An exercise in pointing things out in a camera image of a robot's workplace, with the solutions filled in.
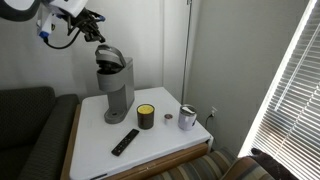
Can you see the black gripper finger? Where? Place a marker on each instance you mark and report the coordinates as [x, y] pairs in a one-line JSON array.
[[100, 37], [89, 37]]

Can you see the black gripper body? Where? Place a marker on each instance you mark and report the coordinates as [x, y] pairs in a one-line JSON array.
[[86, 22]]

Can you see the grey coffee maker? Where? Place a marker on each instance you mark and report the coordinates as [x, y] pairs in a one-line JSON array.
[[115, 78]]

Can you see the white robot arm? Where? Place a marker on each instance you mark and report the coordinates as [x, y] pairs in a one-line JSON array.
[[74, 12]]

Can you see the coffee pod capsule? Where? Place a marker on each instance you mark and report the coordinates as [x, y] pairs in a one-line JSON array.
[[168, 118]]

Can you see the black jar yellow candle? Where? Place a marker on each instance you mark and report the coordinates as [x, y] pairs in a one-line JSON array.
[[145, 115]]

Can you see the metal floor lamp pole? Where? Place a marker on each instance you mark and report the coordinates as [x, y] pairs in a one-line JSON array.
[[185, 68]]

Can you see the dark grey sofa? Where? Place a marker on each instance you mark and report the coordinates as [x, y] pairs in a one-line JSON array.
[[35, 126]]

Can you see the black remote control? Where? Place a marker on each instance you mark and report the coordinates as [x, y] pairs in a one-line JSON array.
[[124, 143]]

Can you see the wooden side table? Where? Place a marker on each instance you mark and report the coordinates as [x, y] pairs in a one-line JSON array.
[[152, 151]]

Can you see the lavender travel mug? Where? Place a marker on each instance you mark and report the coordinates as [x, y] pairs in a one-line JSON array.
[[187, 117]]

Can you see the striped armchair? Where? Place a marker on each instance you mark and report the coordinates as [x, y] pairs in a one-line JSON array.
[[218, 165]]

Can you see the white window blinds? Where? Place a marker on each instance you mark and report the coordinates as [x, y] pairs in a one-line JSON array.
[[287, 125]]

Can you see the dark cloth on armchair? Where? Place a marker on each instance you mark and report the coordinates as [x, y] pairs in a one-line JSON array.
[[273, 167]]

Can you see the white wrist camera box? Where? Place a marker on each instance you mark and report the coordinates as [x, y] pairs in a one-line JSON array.
[[45, 25]]

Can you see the wall outlet with plug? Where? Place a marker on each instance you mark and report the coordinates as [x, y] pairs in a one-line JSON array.
[[213, 111]]

